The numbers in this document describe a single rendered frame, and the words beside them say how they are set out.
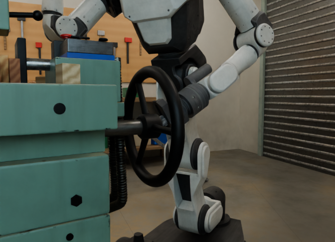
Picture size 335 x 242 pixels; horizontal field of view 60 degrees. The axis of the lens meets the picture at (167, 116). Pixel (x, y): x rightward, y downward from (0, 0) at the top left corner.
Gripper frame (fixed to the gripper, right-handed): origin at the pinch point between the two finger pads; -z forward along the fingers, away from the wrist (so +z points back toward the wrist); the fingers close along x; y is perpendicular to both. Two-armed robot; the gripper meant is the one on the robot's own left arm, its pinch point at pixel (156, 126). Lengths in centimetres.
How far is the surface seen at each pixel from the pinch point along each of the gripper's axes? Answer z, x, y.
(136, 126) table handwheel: -9.5, 7.2, 13.0
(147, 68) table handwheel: -0.4, 17.0, 13.8
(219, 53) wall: 261, -58, -278
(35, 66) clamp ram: -20.3, 28.8, 8.8
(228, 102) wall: 239, -133, -278
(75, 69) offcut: -17.1, 24.6, 22.8
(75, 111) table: -23.4, 20.4, 37.3
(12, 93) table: -28, 26, 37
